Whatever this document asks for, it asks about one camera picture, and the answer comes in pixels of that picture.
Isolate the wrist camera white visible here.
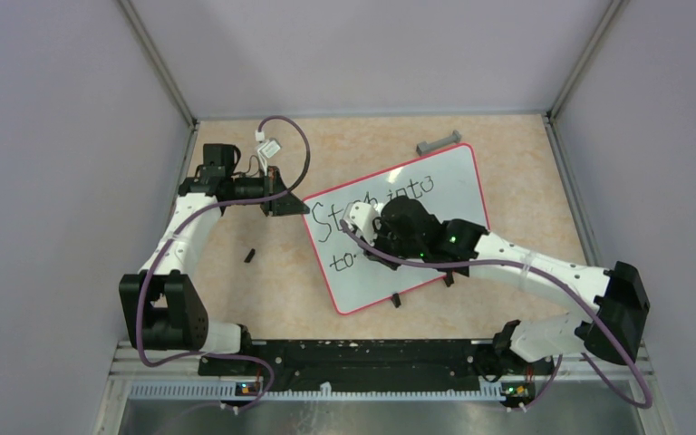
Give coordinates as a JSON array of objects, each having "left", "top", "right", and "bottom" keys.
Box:
[
  {"left": 343, "top": 201, "right": 382, "bottom": 245},
  {"left": 255, "top": 130, "right": 281, "bottom": 173}
]

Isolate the black marker cap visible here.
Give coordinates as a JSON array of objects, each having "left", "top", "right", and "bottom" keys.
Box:
[{"left": 244, "top": 248, "right": 256, "bottom": 264}]

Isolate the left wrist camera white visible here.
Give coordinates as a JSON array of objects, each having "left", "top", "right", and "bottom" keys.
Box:
[{"left": 255, "top": 130, "right": 281, "bottom": 173}]

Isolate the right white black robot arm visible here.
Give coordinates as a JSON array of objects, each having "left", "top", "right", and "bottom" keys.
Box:
[{"left": 344, "top": 197, "right": 651, "bottom": 373}]

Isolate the pink framed whiteboard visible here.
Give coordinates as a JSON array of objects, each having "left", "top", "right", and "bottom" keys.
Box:
[{"left": 304, "top": 144, "right": 489, "bottom": 314}]

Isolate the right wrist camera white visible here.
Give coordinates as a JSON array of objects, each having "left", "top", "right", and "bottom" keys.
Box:
[{"left": 343, "top": 201, "right": 382, "bottom": 245}]

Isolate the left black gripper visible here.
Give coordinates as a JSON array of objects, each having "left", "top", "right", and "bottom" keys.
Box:
[{"left": 227, "top": 165, "right": 309, "bottom": 216}]

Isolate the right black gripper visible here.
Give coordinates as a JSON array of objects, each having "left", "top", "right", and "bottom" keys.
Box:
[{"left": 359, "top": 216, "right": 425, "bottom": 270}]

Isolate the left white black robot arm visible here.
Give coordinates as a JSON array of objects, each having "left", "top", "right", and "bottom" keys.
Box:
[{"left": 119, "top": 139, "right": 309, "bottom": 375}]

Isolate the grey whiteboard eraser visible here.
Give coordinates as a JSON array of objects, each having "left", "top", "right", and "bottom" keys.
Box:
[{"left": 415, "top": 130, "right": 462, "bottom": 157}]

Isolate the white slotted cable duct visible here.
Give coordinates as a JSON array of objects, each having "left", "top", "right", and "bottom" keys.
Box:
[{"left": 129, "top": 381, "right": 505, "bottom": 401}]

